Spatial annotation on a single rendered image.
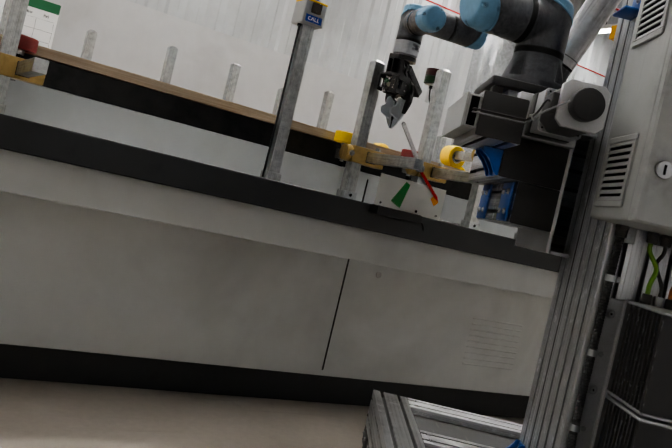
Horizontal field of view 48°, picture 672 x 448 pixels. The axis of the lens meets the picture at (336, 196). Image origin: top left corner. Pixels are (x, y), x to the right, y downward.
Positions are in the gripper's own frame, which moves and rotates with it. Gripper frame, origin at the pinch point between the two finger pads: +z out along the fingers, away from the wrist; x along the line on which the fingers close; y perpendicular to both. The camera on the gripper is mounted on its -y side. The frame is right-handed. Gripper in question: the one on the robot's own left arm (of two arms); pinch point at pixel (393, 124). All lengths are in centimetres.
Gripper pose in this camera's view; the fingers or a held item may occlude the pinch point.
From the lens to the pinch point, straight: 227.9
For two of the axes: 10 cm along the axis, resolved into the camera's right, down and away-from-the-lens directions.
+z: -2.3, 9.7, -0.1
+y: -6.2, -1.5, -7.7
